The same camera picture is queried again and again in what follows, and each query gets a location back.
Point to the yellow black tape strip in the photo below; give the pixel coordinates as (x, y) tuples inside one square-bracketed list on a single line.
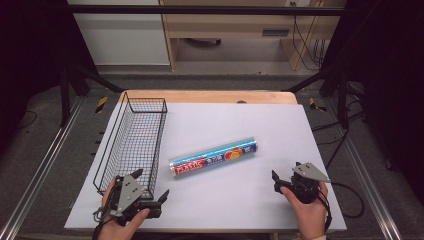
[(101, 104), (315, 105)]

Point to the black metal stand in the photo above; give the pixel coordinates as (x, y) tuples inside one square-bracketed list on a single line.
[(65, 96), (342, 100)]

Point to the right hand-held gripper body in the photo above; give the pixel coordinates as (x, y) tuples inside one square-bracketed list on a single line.
[(305, 186)]

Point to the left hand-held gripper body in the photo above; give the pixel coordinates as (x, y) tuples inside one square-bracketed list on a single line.
[(128, 193)]

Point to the wooden desk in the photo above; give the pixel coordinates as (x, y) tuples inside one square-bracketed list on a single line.
[(233, 25)]

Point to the white table mat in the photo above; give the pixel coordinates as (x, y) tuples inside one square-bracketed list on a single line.
[(233, 200)]

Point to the person's right hand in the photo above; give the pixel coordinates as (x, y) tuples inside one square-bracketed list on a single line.
[(311, 216)]

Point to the black horizontal bar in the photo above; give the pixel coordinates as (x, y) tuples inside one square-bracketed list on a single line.
[(200, 10)]

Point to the black curtain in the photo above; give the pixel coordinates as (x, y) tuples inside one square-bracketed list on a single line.
[(390, 66), (30, 50)]

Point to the person's left hand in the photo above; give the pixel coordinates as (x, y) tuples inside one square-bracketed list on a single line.
[(115, 231)]

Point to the white cabinet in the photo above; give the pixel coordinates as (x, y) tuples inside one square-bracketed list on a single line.
[(123, 36)]

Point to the aluminium rail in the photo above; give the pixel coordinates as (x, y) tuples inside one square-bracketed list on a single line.
[(43, 163), (366, 180)]

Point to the blue foil snack tube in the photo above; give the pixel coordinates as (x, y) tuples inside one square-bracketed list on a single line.
[(213, 156)]

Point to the wooden table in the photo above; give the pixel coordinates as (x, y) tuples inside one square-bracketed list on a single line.
[(200, 96)]

